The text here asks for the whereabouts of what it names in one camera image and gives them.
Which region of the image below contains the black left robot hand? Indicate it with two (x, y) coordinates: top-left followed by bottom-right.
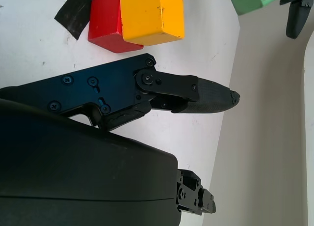
(279, 0), (314, 39)

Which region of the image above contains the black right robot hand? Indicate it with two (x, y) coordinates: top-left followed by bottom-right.
(0, 53), (241, 226)

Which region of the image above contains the green wooden block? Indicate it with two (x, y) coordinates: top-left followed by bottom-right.
(227, 0), (289, 16)

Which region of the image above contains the yellow wooden block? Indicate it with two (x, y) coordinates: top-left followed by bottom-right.
(119, 0), (185, 47)

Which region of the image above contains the red wooden block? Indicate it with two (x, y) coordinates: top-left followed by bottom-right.
(87, 0), (144, 54)

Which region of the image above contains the black tape strip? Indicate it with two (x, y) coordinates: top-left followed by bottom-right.
(54, 0), (110, 42)

